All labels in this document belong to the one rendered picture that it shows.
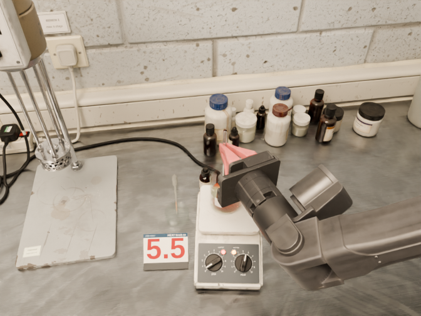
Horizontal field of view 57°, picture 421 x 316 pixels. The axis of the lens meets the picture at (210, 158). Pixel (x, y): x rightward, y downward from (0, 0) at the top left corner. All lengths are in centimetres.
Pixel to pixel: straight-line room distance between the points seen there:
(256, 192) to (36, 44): 41
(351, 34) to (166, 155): 60
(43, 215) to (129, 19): 50
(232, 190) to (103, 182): 45
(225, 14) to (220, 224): 52
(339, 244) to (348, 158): 62
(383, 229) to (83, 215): 65
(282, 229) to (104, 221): 50
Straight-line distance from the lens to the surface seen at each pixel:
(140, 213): 91
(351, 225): 48
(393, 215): 48
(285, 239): 48
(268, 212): 55
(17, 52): 63
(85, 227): 90
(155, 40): 103
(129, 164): 102
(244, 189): 58
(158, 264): 82
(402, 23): 123
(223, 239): 77
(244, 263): 75
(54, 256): 88
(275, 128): 102
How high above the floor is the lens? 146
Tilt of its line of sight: 44 degrees down
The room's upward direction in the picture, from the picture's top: straight up
